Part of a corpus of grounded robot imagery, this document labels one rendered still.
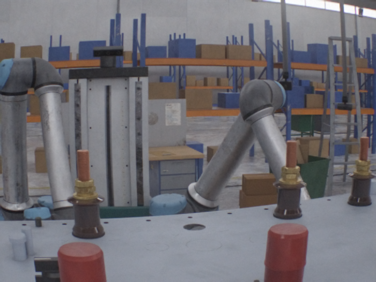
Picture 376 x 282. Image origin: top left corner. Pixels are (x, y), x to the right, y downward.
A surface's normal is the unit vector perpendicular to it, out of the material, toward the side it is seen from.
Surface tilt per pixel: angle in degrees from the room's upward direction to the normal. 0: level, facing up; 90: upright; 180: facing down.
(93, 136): 90
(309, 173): 94
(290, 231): 4
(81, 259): 60
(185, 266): 0
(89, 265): 89
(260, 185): 90
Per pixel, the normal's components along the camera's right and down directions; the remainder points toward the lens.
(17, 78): 0.52, 0.27
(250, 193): 0.06, 0.12
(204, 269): 0.00, -0.99
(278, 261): -0.52, 0.08
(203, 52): 0.28, 0.11
